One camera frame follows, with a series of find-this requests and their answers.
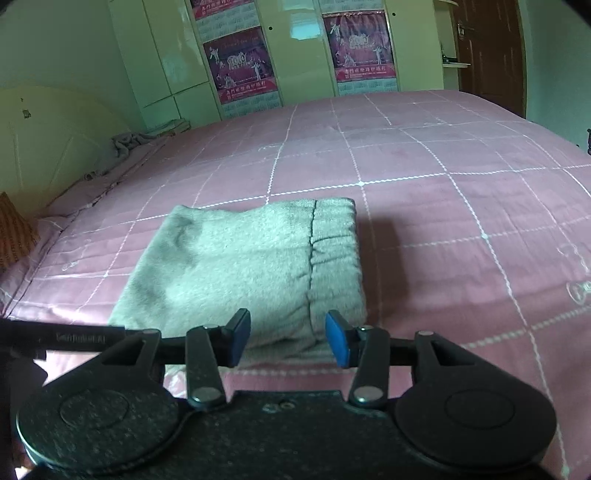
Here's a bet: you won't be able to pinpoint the dark brown wooden door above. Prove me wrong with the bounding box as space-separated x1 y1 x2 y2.
452 0 528 118

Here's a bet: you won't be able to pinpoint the pink quilted bedspread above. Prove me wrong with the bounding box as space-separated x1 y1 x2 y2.
0 89 591 480

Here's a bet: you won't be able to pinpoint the crumpled grey cloth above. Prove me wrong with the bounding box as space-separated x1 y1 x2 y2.
110 132 155 163

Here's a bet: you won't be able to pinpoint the pale corner shelf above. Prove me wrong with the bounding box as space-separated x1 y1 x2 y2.
433 0 472 70

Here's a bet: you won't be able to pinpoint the wall poster with figures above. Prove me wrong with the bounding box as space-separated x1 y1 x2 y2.
318 0 387 14
322 10 399 96
189 0 257 22
202 27 283 118

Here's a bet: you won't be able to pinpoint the green pants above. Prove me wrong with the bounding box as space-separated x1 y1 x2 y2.
107 198 369 368

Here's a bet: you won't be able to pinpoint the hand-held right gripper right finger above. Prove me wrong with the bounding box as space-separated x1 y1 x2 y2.
324 309 482 408

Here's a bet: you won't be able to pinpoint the pale green headboard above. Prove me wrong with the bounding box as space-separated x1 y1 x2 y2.
0 83 139 220

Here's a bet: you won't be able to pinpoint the orange patterned pillow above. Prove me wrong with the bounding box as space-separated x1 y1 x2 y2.
0 191 41 271

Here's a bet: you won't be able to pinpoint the pale green wardrobe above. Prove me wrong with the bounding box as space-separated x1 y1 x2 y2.
108 0 446 134

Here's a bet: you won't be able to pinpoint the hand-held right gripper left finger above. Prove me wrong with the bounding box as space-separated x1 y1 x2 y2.
98 308 252 411

